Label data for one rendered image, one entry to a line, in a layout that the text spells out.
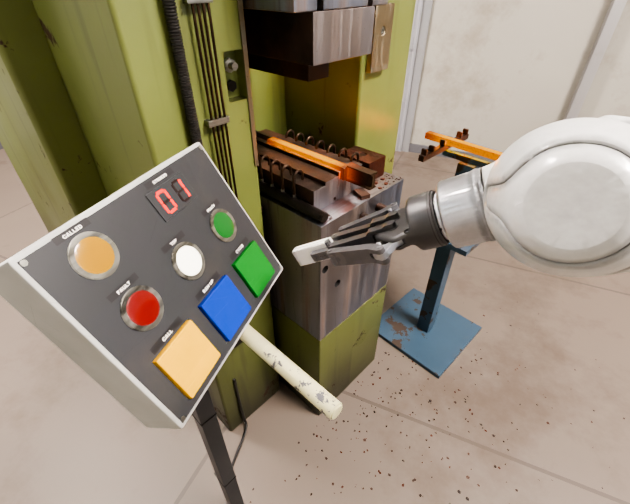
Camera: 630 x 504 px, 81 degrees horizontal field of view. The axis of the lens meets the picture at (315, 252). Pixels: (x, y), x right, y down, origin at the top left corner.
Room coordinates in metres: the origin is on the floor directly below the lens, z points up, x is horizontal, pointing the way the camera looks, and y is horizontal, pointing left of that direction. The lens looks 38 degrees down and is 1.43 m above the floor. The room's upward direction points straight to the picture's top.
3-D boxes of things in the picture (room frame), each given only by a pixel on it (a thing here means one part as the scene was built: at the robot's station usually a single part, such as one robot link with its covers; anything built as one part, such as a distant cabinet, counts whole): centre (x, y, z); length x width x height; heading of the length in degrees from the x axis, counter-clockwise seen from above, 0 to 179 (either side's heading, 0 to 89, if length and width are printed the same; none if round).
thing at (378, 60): (1.22, -0.19, 1.27); 0.09 x 0.02 x 0.17; 136
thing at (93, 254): (0.34, 0.26, 1.16); 0.05 x 0.03 x 0.04; 136
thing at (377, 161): (1.08, -0.15, 0.95); 0.12 x 0.09 x 0.07; 46
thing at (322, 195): (1.05, 0.09, 0.96); 0.42 x 0.20 x 0.09; 46
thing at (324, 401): (0.60, 0.11, 0.62); 0.44 x 0.05 x 0.05; 46
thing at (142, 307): (0.32, 0.22, 1.09); 0.05 x 0.03 x 0.04; 136
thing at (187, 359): (0.31, 0.17, 1.01); 0.07 x 0.05 x 0.07; 161
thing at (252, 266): (0.50, 0.11, 1.01); 0.07 x 0.05 x 0.07; 161
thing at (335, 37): (1.05, 0.09, 1.32); 0.42 x 0.20 x 0.10; 46
